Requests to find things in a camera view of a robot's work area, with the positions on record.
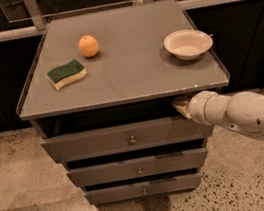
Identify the grey top drawer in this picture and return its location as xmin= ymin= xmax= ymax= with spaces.
xmin=41 ymin=115 xmax=213 ymax=162

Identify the grey drawer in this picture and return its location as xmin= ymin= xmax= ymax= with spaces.
xmin=86 ymin=173 xmax=202 ymax=205
xmin=67 ymin=148 xmax=207 ymax=187
xmin=41 ymin=115 xmax=213 ymax=162

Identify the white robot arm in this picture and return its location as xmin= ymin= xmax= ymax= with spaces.
xmin=172 ymin=88 xmax=264 ymax=140

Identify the grey drawer cabinet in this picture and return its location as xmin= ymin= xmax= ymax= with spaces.
xmin=17 ymin=0 xmax=230 ymax=197

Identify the grey middle drawer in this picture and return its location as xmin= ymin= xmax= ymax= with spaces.
xmin=67 ymin=148 xmax=207 ymax=187

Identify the grey bottom drawer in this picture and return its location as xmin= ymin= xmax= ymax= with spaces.
xmin=86 ymin=173 xmax=202 ymax=205

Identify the white bowl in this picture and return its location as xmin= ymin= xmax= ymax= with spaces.
xmin=163 ymin=29 xmax=213 ymax=61

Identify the orange fruit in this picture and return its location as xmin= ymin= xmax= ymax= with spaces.
xmin=78 ymin=35 xmax=100 ymax=58

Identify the green and yellow sponge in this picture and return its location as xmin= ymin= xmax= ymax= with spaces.
xmin=47 ymin=60 xmax=87 ymax=91

